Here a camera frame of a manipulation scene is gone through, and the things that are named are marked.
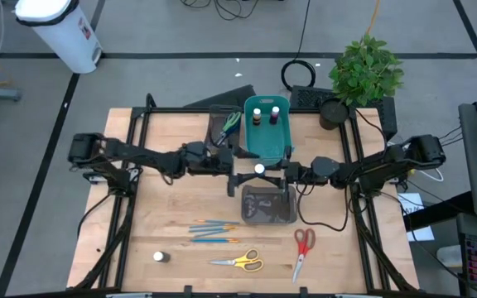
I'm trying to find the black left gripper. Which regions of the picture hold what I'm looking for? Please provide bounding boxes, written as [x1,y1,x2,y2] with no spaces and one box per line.
[203,145,261,198]

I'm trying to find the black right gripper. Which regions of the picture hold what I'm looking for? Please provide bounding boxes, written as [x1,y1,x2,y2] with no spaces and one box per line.
[260,144,316,204]

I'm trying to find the green handled scissors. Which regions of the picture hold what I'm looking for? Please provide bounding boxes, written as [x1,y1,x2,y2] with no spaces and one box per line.
[215,111,243,146]

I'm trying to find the red handled scissors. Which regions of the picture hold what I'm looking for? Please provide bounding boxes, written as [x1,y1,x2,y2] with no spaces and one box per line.
[291,228,316,283]

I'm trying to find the yellow handled scissors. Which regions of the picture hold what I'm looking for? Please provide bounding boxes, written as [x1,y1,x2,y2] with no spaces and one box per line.
[207,248,264,273]

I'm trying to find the teal plastic bin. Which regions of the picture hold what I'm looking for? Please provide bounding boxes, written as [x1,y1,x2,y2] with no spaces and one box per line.
[243,94,292,166]

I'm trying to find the grey translucent plastic bin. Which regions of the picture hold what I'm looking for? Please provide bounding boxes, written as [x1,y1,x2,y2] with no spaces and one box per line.
[207,103,244,155]
[241,184,298,226]

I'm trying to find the black wedge panel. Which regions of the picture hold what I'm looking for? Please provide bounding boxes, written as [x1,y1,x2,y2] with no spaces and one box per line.
[182,84,258,109]

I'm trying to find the black perforated box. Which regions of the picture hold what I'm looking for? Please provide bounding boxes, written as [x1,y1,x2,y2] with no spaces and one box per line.
[290,85,398,142]

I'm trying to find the green potted plant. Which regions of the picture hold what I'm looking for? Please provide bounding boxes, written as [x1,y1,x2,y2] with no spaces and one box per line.
[319,32,405,132]

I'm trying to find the white paper sheet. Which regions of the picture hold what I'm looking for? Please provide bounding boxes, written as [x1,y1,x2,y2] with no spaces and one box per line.
[397,192,436,243]

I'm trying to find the light grey chair seat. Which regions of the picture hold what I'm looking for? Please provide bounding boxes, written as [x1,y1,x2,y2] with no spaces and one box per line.
[436,244,466,270]

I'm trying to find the white trash can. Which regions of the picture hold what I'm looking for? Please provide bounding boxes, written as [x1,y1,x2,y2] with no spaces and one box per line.
[14,0,104,75]

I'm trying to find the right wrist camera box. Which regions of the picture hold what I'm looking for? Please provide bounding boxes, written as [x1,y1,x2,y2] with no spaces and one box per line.
[311,156,341,180]

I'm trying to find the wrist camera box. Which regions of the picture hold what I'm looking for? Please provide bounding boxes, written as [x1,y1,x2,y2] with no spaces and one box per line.
[311,156,341,180]
[184,141,206,157]

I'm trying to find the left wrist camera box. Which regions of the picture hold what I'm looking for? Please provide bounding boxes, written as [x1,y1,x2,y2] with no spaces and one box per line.
[184,141,206,157]

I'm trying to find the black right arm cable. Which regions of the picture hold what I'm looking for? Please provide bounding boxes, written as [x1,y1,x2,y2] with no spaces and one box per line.
[296,181,349,232]

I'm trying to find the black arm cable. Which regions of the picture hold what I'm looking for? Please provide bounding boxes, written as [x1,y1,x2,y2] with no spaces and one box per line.
[296,181,349,232]
[76,190,115,239]

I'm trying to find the black aluminium table frame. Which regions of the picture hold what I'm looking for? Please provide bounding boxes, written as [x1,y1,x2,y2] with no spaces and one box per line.
[66,93,420,298]

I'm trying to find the black coiled cable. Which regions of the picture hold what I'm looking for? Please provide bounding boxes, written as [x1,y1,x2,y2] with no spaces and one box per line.
[280,0,317,92]

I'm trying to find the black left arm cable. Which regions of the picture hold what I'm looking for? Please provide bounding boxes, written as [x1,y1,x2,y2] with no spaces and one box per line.
[76,190,115,239]

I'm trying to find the yellow cable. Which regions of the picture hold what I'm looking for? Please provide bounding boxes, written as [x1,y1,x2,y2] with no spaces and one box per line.
[366,0,383,36]

